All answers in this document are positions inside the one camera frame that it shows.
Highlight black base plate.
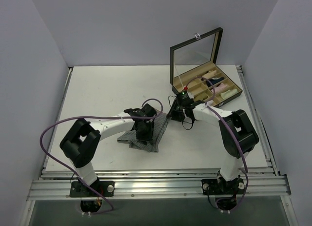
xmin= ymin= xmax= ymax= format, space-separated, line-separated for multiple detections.
xmin=69 ymin=180 xmax=115 ymax=198
xmin=201 ymin=178 xmax=245 ymax=195

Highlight black compartment storage box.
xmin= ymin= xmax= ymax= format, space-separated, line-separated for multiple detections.
xmin=170 ymin=27 xmax=242 ymax=107

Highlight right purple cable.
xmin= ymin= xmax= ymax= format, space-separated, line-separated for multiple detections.
xmin=179 ymin=76 xmax=249 ymax=212

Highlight grey striped underwear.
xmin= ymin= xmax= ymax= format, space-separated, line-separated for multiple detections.
xmin=117 ymin=111 xmax=169 ymax=153

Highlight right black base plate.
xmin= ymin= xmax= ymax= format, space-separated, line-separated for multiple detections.
xmin=201 ymin=178 xmax=245 ymax=195

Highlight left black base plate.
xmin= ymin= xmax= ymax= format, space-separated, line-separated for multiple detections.
xmin=69 ymin=180 xmax=115 ymax=198

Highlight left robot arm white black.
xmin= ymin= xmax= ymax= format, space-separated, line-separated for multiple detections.
xmin=59 ymin=103 xmax=156 ymax=196

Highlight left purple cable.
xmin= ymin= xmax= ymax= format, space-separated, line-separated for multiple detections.
xmin=40 ymin=98 xmax=164 ymax=216

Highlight pale green rolled underwear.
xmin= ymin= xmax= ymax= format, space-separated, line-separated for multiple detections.
xmin=220 ymin=88 xmax=238 ymax=100

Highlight purple cable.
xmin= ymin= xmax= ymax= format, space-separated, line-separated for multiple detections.
xmin=40 ymin=98 xmax=164 ymax=216
xmin=179 ymin=76 xmax=249 ymax=212

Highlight beige rolled underwear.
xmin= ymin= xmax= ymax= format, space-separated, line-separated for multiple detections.
xmin=202 ymin=70 xmax=217 ymax=81

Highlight aluminium mounting rail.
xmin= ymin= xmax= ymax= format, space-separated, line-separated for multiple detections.
xmin=27 ymin=167 xmax=291 ymax=200

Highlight navy rolled underwear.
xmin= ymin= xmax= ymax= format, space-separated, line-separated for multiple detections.
xmin=206 ymin=77 xmax=225 ymax=87

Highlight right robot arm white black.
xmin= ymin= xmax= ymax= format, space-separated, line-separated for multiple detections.
xmin=169 ymin=90 xmax=259 ymax=193

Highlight tan rolled underwear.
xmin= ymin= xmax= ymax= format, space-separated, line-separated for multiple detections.
xmin=194 ymin=93 xmax=209 ymax=102

